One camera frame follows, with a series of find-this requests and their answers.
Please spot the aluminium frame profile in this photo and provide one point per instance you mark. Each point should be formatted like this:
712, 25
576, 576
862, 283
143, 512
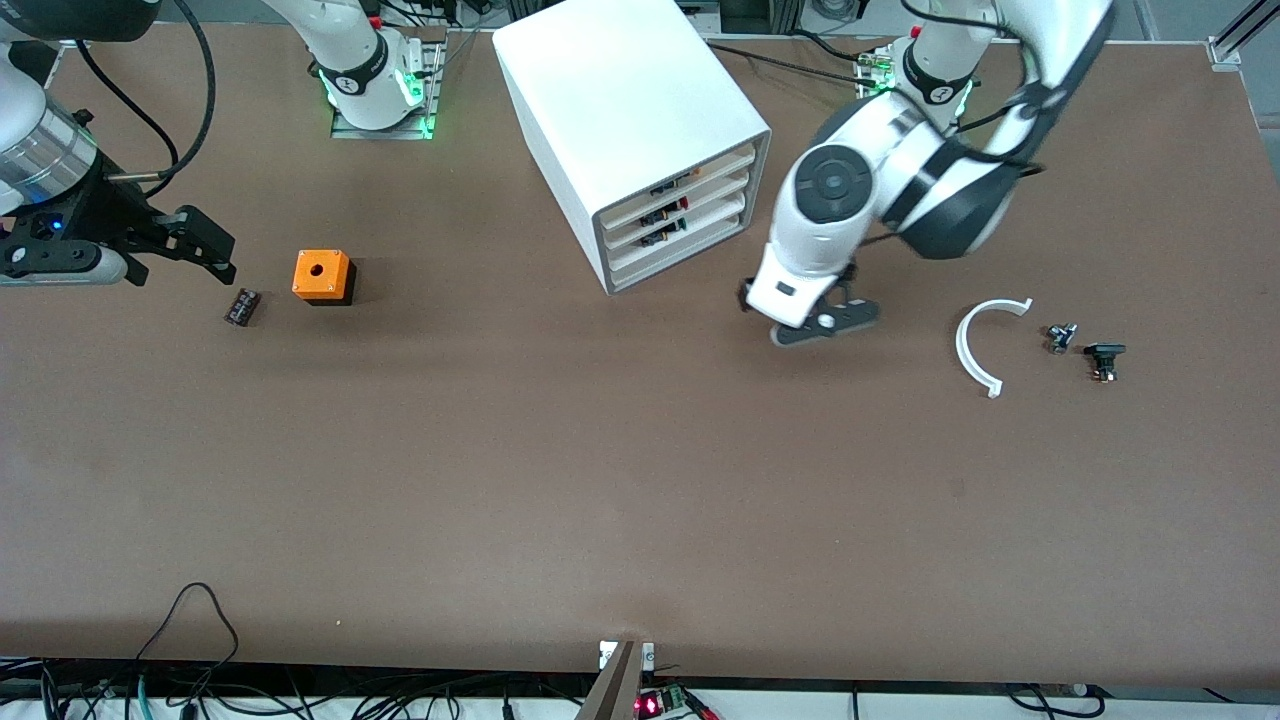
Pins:
1235, 40

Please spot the black red drawer component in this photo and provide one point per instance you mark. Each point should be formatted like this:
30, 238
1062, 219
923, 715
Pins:
668, 186
662, 212

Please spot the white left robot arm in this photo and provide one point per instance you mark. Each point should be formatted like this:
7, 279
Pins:
950, 180

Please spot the black terminal block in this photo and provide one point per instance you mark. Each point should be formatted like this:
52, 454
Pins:
243, 306

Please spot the black button component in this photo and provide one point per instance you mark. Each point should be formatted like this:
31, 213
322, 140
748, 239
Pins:
1104, 352

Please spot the white lowest cabinet drawer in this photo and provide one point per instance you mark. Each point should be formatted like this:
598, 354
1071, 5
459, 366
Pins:
672, 256

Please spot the circuit board with red LED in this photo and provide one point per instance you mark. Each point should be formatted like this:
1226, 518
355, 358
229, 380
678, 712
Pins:
660, 703

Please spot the white highest cabinet drawer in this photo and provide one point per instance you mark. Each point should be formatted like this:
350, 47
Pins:
672, 200

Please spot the orange button box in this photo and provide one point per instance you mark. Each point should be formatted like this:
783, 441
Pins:
320, 272

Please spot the small black switch part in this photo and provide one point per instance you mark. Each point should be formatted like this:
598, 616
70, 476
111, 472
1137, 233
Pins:
1060, 338

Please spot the white drawer cabinet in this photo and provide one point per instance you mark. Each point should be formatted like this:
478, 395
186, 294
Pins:
620, 100

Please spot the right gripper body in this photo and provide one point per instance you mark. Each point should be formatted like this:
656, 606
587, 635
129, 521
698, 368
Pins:
92, 207

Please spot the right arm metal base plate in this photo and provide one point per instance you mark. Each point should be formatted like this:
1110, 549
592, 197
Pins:
385, 133

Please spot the white curved plastic arc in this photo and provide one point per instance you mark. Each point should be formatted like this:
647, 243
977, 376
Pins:
963, 350

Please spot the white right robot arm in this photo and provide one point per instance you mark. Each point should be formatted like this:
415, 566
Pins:
352, 45

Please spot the white middle cabinet drawer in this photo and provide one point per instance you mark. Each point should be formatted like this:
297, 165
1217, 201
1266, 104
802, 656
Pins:
672, 226

